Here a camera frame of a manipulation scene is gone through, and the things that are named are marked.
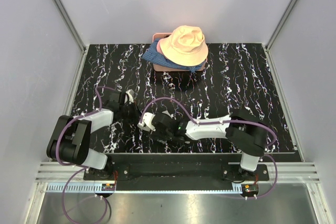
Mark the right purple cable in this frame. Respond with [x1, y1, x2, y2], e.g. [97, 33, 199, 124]
[140, 97, 278, 199]

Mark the peach bucket hat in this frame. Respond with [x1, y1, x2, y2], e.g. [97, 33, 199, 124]
[159, 25, 208, 67]

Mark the pink plastic tray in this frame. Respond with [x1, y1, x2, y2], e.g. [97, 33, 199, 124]
[152, 33, 207, 72]

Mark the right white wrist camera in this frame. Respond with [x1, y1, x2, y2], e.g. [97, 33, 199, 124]
[138, 112, 156, 132]

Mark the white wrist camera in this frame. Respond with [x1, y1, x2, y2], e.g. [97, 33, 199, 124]
[138, 112, 156, 132]
[124, 89, 134, 104]

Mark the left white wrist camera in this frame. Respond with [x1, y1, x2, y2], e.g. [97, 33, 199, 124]
[124, 89, 134, 104]

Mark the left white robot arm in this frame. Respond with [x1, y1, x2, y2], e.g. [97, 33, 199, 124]
[46, 89, 140, 180]

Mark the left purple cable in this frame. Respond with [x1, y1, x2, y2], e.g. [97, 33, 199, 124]
[56, 86, 116, 222]

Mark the blue patterned cloth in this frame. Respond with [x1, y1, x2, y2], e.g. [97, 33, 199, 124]
[142, 39, 207, 73]

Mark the purple cable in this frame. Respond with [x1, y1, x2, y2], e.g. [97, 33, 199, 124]
[56, 86, 116, 222]
[140, 97, 278, 199]

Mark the grey cloth napkin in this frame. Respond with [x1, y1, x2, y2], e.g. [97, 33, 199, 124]
[158, 137, 191, 145]

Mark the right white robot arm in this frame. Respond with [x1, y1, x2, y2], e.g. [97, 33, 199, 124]
[145, 112, 268, 180]

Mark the white slotted cable duct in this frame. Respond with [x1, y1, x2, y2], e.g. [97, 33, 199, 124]
[46, 183, 116, 194]

